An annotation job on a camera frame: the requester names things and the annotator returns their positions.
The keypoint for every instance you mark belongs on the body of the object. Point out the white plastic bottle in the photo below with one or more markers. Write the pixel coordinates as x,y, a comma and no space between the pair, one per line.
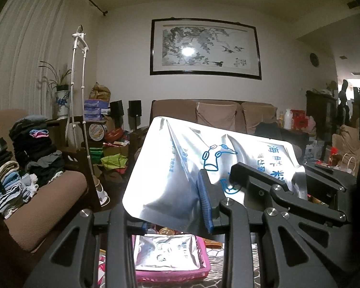
288,118

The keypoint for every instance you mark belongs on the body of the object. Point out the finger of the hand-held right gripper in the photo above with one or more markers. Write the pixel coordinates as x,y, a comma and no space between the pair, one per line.
252,183
330,175

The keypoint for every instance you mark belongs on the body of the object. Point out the black cushion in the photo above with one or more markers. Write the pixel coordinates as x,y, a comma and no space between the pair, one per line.
267,130

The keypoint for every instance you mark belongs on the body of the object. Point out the silver foil pouch blue print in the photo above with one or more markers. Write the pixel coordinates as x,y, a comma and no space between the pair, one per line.
165,252
168,180

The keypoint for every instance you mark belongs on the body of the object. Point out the framed ink painting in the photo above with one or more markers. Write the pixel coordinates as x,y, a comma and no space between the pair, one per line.
205,49

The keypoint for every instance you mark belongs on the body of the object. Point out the stack of blue tissue packs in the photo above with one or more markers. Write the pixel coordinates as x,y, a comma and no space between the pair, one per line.
96,109

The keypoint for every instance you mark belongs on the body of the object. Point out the gold round can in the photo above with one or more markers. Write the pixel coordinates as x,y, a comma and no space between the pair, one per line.
167,231

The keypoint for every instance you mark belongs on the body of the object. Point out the white curtain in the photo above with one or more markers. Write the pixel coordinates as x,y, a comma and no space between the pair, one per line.
24,51

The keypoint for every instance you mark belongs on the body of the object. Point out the brown sofa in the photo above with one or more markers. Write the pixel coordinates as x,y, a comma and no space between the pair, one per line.
219,114

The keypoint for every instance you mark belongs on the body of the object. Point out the black speaker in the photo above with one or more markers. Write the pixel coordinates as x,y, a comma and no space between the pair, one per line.
135,108
117,108

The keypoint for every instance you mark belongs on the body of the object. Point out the brown armchair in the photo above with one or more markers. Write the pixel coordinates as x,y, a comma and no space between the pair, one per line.
48,216

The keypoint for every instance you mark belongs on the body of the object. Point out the stack of folded clothes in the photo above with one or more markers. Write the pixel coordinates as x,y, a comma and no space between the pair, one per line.
33,156

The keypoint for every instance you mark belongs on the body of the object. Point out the white paper bag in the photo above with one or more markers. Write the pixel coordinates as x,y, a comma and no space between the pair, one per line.
348,166

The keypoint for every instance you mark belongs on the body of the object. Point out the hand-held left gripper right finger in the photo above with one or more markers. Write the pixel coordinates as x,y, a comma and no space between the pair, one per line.
202,198

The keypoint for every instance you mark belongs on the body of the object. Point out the round wall clock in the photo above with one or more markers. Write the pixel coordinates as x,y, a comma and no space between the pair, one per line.
314,59

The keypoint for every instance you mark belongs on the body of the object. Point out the green potted plant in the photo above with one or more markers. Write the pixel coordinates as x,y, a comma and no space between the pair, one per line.
58,76

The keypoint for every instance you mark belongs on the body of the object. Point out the grey stone-pattern tablecloth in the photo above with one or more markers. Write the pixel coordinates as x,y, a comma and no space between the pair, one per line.
217,264

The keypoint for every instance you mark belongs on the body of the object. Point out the blue white porcelain vase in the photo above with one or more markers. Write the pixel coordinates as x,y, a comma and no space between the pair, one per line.
62,103

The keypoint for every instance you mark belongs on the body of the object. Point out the round cookie tin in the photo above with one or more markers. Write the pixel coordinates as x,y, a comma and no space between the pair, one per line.
97,132

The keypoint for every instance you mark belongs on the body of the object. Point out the white garment steamer pole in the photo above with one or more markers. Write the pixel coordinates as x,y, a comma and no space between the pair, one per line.
84,96

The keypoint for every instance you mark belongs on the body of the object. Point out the dark wooden cabinet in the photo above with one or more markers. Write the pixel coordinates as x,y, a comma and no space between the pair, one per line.
321,111

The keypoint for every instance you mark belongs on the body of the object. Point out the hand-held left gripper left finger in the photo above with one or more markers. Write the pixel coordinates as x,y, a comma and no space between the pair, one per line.
117,225

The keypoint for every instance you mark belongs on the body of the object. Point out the red gift boxes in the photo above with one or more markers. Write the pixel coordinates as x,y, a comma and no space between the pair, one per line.
299,119

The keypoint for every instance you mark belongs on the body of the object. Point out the pink plastic basket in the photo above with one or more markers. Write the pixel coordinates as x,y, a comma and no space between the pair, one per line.
174,276

